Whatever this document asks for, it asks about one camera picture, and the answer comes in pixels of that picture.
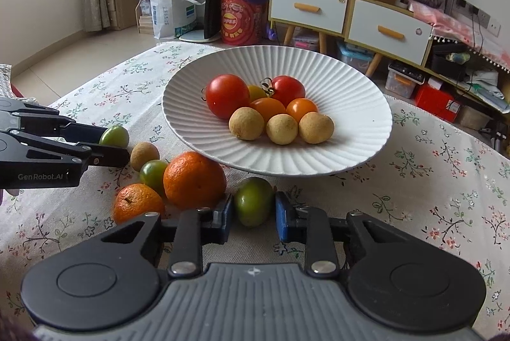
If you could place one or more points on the red box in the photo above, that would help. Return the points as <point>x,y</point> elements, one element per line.
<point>436,104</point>

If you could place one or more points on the white flat disc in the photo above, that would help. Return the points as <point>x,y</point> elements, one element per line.
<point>195,36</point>

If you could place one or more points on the orange cherry tomato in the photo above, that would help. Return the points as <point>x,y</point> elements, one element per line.
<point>269,109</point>
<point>301,108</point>

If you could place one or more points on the yellow cherry tomato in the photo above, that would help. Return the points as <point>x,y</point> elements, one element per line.
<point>257,92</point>

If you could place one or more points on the pink cloth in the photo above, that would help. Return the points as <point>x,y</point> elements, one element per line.
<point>458,30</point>

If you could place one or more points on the black speaker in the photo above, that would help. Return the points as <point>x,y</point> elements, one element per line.
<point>213,12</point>

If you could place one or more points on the white ribbed plate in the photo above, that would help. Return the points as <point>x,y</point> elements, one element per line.
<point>338,149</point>

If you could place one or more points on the red tomato with stem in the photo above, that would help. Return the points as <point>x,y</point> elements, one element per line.
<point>287,89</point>

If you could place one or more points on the grey quilted cushion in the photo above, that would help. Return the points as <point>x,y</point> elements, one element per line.
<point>6,80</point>

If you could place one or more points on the black lidded storage box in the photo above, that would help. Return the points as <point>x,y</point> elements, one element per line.
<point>404,80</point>

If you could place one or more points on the wall power outlet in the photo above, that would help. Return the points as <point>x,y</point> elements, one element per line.
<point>484,18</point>

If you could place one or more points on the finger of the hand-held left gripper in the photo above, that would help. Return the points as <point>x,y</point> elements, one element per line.
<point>111,157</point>
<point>89,134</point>

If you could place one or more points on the white drawer with round hole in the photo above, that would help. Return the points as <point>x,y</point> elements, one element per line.
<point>386,16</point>

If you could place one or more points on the white paper bag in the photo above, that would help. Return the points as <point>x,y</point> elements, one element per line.
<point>173,14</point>

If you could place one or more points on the large orange mandarin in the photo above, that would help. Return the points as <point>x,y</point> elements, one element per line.
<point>194,180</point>

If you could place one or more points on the red bucket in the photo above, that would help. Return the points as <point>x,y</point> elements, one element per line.
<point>239,20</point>

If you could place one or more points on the small orange mandarin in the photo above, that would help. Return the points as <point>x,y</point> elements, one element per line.
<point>135,203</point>

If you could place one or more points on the green tomato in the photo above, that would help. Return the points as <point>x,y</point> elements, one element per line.
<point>254,201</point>
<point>152,175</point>
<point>116,136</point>

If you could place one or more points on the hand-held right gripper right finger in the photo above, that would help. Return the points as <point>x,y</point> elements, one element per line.
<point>283,221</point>

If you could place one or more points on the blue lidded storage box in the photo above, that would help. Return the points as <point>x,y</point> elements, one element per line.
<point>354,58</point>

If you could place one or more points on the tan longan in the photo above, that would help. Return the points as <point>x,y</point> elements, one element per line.
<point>282,129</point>
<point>246,123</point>
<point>144,156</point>
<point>316,128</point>

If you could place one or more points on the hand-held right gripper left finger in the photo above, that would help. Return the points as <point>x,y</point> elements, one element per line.
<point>226,219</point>

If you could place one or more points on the black bag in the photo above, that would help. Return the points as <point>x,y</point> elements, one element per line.
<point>450,64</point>

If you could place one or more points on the large red tomato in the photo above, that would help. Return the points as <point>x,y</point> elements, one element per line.
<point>228,96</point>

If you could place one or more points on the clear storage box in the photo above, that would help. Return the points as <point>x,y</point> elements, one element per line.
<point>306,41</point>

